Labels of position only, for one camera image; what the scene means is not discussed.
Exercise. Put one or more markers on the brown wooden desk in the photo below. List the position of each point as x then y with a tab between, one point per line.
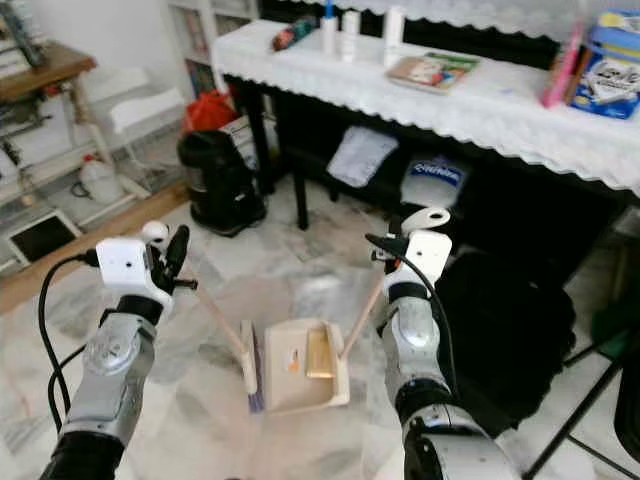
40	70

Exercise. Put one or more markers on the white framed tablet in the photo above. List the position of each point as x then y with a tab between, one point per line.
43	238

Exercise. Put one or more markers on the blue white tissue pack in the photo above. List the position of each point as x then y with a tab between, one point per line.
433	180

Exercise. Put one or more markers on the red plastic bag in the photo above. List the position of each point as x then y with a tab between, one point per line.
210	110

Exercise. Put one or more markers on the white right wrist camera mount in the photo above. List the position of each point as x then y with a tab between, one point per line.
425	255

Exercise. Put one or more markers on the black table with lace cloth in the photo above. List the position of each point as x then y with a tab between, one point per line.
510	110

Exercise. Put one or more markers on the white plastic jug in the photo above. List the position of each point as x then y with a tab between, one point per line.
102	182

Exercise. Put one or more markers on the white bookshelf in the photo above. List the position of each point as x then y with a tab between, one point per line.
190	40

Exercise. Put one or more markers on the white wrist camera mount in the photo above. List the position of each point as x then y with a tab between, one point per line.
125	265
425	255

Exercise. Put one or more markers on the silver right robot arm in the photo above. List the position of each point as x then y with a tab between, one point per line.
410	340

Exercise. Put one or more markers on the white bottle with blue cap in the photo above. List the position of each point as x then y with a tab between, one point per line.
329	38

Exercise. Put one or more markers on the white folding chair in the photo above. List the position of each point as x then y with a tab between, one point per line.
150	105

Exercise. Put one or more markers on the black vacuum cleaner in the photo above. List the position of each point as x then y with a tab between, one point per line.
215	185

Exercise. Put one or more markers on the blue printed box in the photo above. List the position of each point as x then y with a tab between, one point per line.
610	75

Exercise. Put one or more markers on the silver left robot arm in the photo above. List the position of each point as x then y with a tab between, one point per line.
110	370

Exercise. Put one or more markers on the tall white bottle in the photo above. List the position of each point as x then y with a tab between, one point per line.
393	38

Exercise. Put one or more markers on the short white bottle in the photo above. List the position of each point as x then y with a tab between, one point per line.
350	38

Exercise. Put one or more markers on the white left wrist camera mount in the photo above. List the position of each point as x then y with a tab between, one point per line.
125	265

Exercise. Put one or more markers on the large black bag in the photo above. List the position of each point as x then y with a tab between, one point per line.
510	330

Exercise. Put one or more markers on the grey cloth bag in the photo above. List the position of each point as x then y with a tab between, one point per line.
360	155

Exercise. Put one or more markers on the pink packet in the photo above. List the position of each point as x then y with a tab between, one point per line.
557	75

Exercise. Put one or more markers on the dark patterned case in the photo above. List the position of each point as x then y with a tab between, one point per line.
293	35

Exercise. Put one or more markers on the black metal stand leg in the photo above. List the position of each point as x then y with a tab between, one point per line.
575	410

